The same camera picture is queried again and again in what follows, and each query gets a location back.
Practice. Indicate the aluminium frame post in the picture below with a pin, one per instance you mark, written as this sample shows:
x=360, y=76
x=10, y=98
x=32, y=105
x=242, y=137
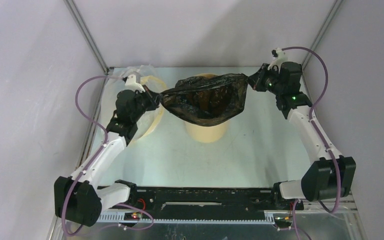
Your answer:
x=329, y=18
x=86, y=33

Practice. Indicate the left aluminium frame post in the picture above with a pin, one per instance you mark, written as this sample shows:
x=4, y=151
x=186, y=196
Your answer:
x=86, y=33

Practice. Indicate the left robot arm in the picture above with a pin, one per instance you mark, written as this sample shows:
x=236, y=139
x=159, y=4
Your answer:
x=78, y=198

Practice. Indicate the cream yellow trash bin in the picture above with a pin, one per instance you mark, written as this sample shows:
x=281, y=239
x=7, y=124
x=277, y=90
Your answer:
x=206, y=134

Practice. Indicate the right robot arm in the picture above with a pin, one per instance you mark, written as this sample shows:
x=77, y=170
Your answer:
x=330, y=174

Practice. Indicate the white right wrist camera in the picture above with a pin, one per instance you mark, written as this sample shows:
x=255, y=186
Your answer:
x=279, y=57

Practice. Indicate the right aluminium frame post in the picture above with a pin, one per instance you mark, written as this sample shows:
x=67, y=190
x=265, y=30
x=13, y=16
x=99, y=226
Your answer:
x=329, y=18

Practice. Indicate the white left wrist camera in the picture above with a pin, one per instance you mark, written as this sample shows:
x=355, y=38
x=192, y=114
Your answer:
x=132, y=82

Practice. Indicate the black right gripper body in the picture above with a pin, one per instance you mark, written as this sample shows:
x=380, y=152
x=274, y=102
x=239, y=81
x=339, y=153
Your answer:
x=256, y=80

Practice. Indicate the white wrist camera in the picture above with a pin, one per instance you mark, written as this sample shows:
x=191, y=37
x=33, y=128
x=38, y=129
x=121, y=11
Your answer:
x=132, y=82
x=279, y=57

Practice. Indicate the clear plastic bag yellow rim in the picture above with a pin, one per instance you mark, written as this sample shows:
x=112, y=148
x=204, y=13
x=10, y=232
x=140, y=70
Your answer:
x=147, y=76

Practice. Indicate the left circuit board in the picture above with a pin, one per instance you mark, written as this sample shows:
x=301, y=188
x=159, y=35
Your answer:
x=132, y=216

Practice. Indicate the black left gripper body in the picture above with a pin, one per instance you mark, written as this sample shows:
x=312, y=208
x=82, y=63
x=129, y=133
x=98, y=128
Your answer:
x=145, y=102

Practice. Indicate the circuit board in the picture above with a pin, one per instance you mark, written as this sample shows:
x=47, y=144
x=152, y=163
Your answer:
x=283, y=222
x=132, y=216

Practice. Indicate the black trash bag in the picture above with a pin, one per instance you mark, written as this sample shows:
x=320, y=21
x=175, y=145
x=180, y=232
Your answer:
x=229, y=93

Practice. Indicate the right circuit board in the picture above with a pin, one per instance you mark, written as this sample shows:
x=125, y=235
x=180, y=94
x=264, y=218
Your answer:
x=283, y=222

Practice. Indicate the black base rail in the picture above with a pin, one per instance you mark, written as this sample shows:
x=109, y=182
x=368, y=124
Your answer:
x=209, y=204

